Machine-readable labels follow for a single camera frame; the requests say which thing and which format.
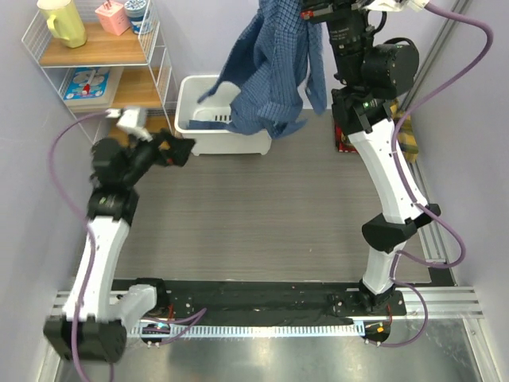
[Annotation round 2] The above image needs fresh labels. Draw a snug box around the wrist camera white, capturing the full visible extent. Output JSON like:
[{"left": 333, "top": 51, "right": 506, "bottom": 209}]
[
  {"left": 356, "top": 0, "right": 429, "bottom": 12},
  {"left": 106, "top": 106, "right": 153, "bottom": 142}
]

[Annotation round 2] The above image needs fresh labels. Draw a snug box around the blue checked long sleeve shirt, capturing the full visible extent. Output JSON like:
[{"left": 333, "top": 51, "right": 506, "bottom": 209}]
[{"left": 188, "top": 1, "right": 328, "bottom": 139}]

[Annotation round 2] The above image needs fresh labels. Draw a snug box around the white slotted cable duct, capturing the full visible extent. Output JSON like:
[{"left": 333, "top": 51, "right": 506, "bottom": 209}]
[{"left": 127, "top": 321, "right": 365, "bottom": 341}]

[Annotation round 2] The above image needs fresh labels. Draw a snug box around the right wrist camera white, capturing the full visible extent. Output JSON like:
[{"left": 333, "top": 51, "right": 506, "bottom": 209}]
[{"left": 356, "top": 0, "right": 429, "bottom": 12}]

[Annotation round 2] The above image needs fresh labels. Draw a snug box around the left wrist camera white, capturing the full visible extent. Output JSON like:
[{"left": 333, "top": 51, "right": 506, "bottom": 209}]
[{"left": 106, "top": 106, "right": 153, "bottom": 142}]

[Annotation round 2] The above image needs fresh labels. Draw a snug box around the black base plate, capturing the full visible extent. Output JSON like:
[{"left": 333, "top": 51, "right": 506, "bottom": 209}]
[{"left": 150, "top": 279, "right": 407, "bottom": 327}]

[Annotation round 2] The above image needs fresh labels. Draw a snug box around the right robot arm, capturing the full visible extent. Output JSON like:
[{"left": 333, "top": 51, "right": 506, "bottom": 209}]
[{"left": 301, "top": 1, "right": 441, "bottom": 314}]

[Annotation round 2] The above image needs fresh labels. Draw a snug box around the aluminium frame rail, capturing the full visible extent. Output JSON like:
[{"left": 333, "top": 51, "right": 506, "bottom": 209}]
[{"left": 51, "top": 286, "right": 485, "bottom": 322}]

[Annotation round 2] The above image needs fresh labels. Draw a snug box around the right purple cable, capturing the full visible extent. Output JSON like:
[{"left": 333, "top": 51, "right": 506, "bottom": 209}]
[{"left": 363, "top": 0, "right": 494, "bottom": 349}]

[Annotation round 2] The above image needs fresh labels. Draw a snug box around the blue white picture book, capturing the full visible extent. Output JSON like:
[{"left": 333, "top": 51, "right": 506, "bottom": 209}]
[{"left": 63, "top": 67, "right": 111, "bottom": 108}]

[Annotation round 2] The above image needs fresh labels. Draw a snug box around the blue white round tin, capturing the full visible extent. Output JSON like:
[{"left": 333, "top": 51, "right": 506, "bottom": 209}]
[{"left": 124, "top": 0, "right": 152, "bottom": 35}]

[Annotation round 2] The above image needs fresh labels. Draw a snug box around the white wire shelf rack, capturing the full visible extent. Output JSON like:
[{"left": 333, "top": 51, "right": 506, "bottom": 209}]
[{"left": 22, "top": 1, "right": 175, "bottom": 132}]

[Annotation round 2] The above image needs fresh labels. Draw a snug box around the yellow plaid folded shirt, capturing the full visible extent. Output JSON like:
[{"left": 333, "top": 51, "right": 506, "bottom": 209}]
[{"left": 390, "top": 99, "right": 419, "bottom": 163}]

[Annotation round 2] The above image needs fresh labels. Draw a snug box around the white plastic basket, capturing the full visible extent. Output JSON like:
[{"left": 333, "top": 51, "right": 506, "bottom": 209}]
[{"left": 173, "top": 75, "right": 271, "bottom": 156}]

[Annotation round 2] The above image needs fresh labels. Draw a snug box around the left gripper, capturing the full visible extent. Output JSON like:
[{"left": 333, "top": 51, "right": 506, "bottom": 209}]
[{"left": 122, "top": 127, "right": 196, "bottom": 185}]

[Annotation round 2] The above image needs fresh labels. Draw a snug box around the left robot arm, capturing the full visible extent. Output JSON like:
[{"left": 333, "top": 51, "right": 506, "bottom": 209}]
[{"left": 43, "top": 129, "right": 196, "bottom": 364}]

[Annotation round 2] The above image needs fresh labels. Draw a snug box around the pink box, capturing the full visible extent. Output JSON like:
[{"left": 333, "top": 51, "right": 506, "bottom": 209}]
[{"left": 95, "top": 1, "right": 130, "bottom": 36}]

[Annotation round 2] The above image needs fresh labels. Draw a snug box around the yellow plastic pitcher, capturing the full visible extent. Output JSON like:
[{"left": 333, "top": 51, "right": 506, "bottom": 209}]
[{"left": 37, "top": 0, "right": 87, "bottom": 49}]

